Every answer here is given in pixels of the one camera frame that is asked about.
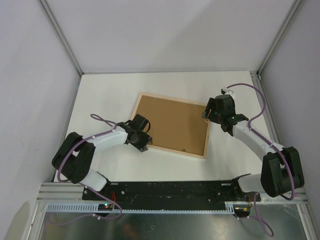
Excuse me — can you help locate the white wooden picture frame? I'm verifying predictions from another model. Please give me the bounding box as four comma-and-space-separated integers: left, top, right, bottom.
129, 92, 212, 160

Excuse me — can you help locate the brown cardboard backing board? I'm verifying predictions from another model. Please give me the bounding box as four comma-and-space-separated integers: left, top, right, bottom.
132, 95, 209, 156

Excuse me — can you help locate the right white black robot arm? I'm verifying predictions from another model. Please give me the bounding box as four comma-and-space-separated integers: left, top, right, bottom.
202, 94, 305, 201

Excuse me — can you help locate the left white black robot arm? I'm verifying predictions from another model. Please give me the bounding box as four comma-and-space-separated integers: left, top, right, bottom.
51, 113, 152, 200

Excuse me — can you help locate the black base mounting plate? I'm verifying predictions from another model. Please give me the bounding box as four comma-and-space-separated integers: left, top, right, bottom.
82, 180, 261, 211

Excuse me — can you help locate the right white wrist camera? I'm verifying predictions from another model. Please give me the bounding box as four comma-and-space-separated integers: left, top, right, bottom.
221, 86, 236, 100

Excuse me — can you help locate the aluminium front rail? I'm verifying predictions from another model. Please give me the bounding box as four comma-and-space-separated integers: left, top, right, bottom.
36, 182, 310, 205

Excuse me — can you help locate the grey slotted cable duct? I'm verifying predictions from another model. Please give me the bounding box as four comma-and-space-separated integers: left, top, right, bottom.
44, 201, 237, 215

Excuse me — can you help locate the right aluminium corner post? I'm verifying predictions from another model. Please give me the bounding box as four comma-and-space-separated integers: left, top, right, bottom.
256, 0, 306, 76

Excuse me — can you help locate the aluminium corner post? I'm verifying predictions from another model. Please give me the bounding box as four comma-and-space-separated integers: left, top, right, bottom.
37, 0, 84, 77
256, 0, 306, 76

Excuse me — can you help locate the left aluminium corner post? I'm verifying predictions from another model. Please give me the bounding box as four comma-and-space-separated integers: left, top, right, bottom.
37, 0, 84, 77

